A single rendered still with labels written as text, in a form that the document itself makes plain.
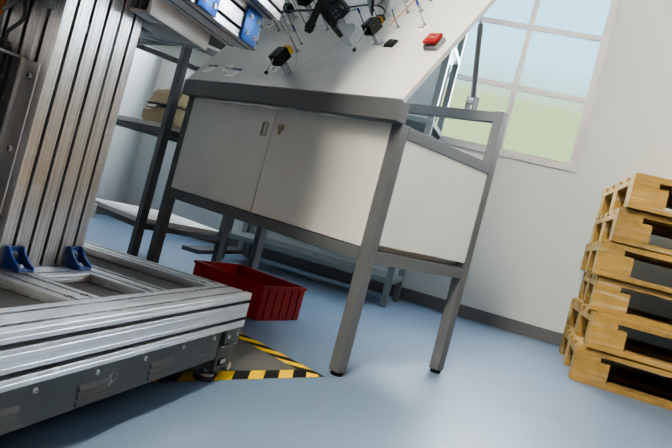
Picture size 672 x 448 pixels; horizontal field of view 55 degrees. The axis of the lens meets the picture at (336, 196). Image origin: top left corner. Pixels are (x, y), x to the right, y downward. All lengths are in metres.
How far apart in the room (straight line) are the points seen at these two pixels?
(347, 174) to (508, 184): 2.47
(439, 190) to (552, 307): 2.35
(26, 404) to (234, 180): 1.57
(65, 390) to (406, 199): 1.26
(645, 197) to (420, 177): 1.44
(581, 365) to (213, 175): 1.89
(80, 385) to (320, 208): 1.18
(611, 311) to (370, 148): 1.69
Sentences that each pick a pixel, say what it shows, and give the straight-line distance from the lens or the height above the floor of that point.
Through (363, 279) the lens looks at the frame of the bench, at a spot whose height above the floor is 0.31.
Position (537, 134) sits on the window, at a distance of 4.49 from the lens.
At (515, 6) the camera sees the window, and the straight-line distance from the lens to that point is 4.71.
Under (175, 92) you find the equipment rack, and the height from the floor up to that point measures 0.80.
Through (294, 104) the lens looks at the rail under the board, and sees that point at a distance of 2.30.
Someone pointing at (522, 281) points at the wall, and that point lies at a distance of 4.44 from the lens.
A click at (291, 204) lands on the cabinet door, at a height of 0.47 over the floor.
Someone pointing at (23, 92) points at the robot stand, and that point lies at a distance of 1.39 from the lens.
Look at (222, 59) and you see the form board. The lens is 2.88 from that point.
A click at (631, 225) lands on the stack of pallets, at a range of 3.32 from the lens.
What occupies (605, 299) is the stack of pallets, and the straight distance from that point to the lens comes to 3.34.
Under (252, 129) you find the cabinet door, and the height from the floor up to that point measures 0.70.
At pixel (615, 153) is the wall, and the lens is 4.53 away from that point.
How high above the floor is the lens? 0.51
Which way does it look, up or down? 1 degrees up
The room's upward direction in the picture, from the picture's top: 15 degrees clockwise
